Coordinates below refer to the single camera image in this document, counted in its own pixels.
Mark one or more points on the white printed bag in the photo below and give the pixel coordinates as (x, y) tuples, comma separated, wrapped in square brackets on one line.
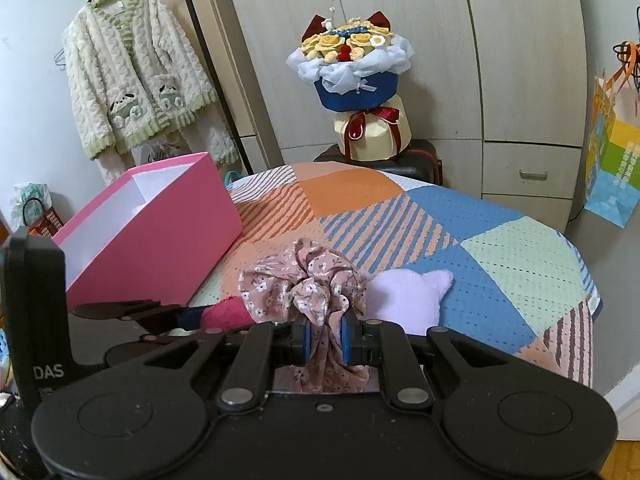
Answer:
[(30, 200)]

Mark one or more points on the black stool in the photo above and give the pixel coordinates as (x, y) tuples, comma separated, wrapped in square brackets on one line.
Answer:
[(425, 160)]

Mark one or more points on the pink floral scrunchie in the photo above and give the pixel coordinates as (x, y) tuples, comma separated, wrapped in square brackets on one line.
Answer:
[(300, 280)]

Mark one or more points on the purple plush toy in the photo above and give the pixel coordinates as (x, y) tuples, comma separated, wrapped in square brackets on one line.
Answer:
[(400, 300)]

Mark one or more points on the beige wardrobe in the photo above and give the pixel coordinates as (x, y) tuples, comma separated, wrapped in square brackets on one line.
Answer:
[(400, 35)]

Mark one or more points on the patchwork patterned blanket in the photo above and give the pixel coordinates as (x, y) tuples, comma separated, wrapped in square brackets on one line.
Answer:
[(400, 225)]

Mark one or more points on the black clothes rack pole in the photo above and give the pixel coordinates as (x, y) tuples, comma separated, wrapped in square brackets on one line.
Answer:
[(215, 70)]

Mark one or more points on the magenta fuzzy plush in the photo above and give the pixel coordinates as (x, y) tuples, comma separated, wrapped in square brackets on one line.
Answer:
[(227, 316)]

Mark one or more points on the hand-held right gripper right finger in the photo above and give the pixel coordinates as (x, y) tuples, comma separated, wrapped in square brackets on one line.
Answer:
[(345, 340)]

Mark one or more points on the knitted flower bouquet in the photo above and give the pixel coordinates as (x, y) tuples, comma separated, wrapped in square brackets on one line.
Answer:
[(350, 75)]

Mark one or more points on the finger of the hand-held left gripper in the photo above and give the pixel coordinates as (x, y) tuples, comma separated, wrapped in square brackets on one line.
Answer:
[(150, 310), (160, 338)]

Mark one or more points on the pink cardboard box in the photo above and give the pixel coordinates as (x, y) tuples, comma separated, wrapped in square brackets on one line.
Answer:
[(150, 240)]

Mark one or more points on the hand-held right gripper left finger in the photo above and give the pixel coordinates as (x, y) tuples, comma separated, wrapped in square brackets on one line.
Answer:
[(300, 340)]

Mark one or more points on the brown woven bag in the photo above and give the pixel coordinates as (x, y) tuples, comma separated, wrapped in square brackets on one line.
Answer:
[(50, 222)]

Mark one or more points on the fluffy cream green cardigan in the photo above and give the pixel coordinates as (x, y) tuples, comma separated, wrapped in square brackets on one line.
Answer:
[(135, 85)]

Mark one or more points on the colourful paper gift bag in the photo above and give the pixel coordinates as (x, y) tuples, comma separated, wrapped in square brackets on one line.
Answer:
[(617, 160)]

